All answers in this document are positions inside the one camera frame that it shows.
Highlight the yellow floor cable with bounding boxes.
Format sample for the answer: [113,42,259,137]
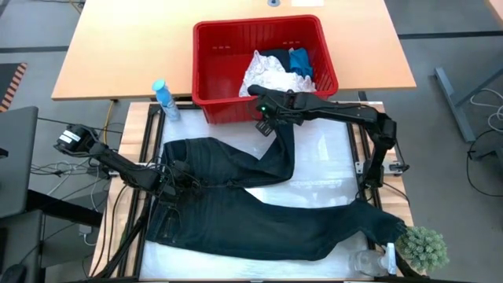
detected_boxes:
[102,101,115,153]

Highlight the black looped floor cable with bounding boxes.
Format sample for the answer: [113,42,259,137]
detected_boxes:
[466,129,503,197]

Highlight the black side desk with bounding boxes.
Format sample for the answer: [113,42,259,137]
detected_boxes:
[0,190,103,283]

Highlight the dark navy garment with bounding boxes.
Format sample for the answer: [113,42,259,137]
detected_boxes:
[259,48,292,72]

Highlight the dark denim jeans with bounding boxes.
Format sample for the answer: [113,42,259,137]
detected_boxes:
[145,119,408,262]

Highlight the blue garment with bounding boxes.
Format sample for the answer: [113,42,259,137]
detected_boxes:
[288,47,314,79]

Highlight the orange wooden desk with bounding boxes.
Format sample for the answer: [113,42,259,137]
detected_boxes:
[485,0,503,23]
[50,0,417,101]

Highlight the thin black floor cable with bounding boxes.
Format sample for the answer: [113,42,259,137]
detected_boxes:
[37,116,123,134]

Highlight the grey cable bundle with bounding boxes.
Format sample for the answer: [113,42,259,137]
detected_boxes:
[29,159,115,178]

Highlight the white floor cable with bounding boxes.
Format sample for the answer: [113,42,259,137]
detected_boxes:
[469,86,503,133]

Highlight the black metal table frame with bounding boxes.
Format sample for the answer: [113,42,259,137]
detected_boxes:
[92,101,433,283]

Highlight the grey metal desk leg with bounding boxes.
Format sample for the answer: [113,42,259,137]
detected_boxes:
[434,66,503,143]

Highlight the black computer mouse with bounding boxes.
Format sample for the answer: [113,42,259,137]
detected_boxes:
[0,263,27,283]

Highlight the white garment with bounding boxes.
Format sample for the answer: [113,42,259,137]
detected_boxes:
[238,50,318,98]

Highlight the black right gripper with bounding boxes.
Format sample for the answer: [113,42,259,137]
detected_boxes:
[248,85,306,137]

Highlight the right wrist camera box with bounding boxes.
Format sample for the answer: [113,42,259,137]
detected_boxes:
[255,100,276,119]

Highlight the red plastic laundry bin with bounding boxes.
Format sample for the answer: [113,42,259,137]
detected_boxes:
[191,14,340,125]

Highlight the blue air freshener spray bottle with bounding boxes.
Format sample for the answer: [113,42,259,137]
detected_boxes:
[152,79,182,123]

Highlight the clear spray bottle white trigger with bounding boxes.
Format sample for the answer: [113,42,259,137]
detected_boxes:
[347,243,397,277]

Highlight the small green potted plant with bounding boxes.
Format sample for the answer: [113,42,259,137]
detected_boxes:
[396,226,450,275]

